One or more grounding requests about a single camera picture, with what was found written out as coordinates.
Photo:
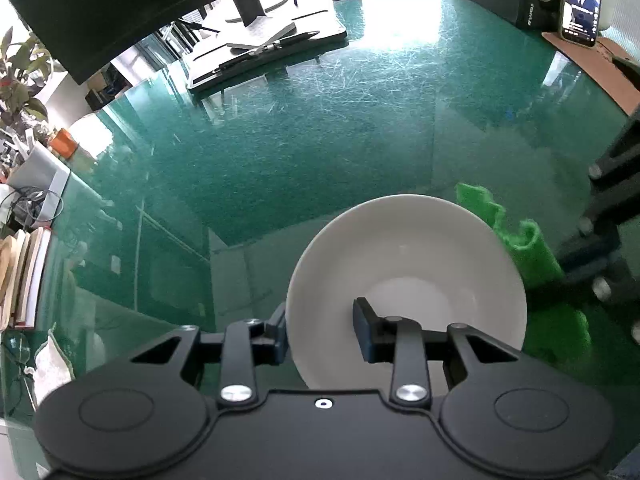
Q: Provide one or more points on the grey desk organizer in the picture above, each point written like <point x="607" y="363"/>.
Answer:
<point x="42" y="175"/>

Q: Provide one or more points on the wooden plate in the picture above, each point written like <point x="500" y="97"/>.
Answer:
<point x="7" y="275"/>

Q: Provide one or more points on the white bowl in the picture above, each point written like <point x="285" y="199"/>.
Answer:
<point x="400" y="240"/>

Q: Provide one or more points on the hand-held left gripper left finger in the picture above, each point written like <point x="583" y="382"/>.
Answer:
<point x="277" y="345"/>

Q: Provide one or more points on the green cloth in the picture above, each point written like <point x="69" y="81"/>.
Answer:
<point x="540" y="260"/>

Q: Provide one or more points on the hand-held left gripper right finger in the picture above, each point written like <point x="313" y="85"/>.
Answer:
<point x="362" y="330"/>

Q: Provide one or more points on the eyeglasses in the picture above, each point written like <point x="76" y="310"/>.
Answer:
<point x="15" y="365"/>

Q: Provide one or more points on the black smartphone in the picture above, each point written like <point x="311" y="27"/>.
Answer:
<point x="580" y="2"/>

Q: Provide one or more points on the white quilted cloth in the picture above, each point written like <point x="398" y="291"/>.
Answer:
<point x="52" y="370"/>

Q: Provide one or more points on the black monitor stand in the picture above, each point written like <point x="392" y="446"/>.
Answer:
<point x="249" y="5"/>

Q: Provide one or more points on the black pen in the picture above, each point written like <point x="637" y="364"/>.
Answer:
<point x="290" y="41"/>
<point x="240" y="60"/>

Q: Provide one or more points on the potted plant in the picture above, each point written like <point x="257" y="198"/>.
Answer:
<point x="25" y="80"/>

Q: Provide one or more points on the brown desk mat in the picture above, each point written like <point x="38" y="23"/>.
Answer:
<point x="595" y="67"/>

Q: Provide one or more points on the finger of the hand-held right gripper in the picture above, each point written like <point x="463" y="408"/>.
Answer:
<point x="617" y="152"/>
<point x="605" y="255"/>

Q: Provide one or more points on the white notepad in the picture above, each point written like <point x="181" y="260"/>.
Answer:
<point x="260" y="36"/>

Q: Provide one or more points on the black curved monitor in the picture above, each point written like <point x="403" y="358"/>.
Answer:
<point x="125" y="0"/>

